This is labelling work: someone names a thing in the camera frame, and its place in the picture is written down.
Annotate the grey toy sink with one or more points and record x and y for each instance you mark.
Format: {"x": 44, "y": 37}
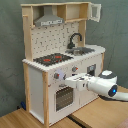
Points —
{"x": 79, "y": 51}

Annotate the right red stove knob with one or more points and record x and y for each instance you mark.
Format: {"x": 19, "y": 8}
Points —
{"x": 74, "y": 69}

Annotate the oven door with window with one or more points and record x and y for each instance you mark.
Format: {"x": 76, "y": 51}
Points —
{"x": 64, "y": 98}

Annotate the grey range hood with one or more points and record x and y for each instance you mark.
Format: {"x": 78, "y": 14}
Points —
{"x": 48, "y": 18}

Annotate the wooden toy kitchen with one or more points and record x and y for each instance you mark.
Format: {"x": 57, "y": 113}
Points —
{"x": 40, "y": 84}

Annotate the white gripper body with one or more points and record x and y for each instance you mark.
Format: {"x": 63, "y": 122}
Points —
{"x": 78, "y": 81}

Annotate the black toy faucet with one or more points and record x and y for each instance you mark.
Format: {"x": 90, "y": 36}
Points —
{"x": 73, "y": 40}

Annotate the left red stove knob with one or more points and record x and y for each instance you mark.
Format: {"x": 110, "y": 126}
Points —
{"x": 56, "y": 76}

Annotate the red stove knob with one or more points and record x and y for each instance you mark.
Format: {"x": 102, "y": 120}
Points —
{"x": 56, "y": 76}
{"x": 74, "y": 69}

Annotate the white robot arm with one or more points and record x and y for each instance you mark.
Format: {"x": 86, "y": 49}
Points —
{"x": 104, "y": 85}

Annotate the black stovetop red burners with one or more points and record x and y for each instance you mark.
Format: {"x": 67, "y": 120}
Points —
{"x": 52, "y": 59}

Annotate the white microwave door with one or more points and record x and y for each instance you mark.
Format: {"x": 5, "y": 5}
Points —
{"x": 94, "y": 12}

